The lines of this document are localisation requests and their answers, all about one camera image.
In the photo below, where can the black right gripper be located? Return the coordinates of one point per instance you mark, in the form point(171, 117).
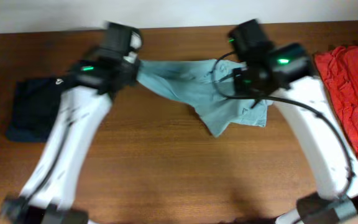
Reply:
point(238, 86)

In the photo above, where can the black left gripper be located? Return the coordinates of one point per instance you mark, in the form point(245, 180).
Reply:
point(135, 65)

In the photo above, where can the light blue t-shirt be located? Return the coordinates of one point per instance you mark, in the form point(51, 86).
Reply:
point(190, 82)

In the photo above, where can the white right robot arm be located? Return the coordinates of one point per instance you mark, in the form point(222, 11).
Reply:
point(287, 77)

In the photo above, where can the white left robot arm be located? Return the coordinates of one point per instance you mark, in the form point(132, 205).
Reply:
point(48, 195)

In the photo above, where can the folded navy garment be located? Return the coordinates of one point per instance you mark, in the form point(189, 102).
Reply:
point(35, 107)

